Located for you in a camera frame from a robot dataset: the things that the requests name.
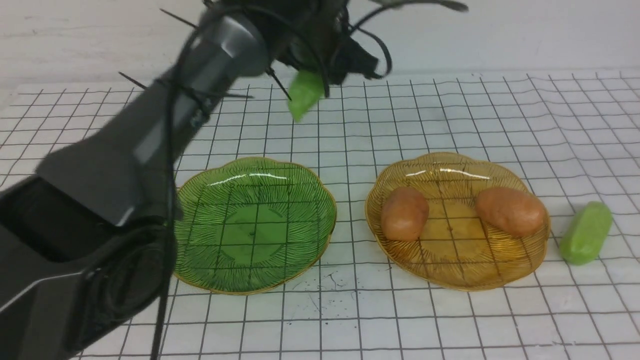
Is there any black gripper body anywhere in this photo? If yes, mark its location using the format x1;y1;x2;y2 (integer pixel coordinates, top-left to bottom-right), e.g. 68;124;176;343
278;0;381;85

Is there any pointed green cucumber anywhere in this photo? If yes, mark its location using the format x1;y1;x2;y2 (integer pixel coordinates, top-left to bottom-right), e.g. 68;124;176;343
287;70;325;123

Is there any orange potato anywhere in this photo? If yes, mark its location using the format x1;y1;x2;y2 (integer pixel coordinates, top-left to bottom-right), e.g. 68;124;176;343
475;187;547;237
381;186;430;242

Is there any blunt green cucumber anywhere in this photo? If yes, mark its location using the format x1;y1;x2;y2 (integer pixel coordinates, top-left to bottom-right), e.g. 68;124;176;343
558;202;613;265

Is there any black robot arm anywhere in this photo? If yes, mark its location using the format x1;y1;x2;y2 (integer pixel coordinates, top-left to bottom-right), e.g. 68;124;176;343
0;0;348;360

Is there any green glass plate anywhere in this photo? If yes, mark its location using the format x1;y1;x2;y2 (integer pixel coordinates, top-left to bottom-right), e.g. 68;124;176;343
174;157;338;296

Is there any amber glass plate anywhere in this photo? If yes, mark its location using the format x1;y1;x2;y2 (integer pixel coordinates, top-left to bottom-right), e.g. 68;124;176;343
365;152;551;291

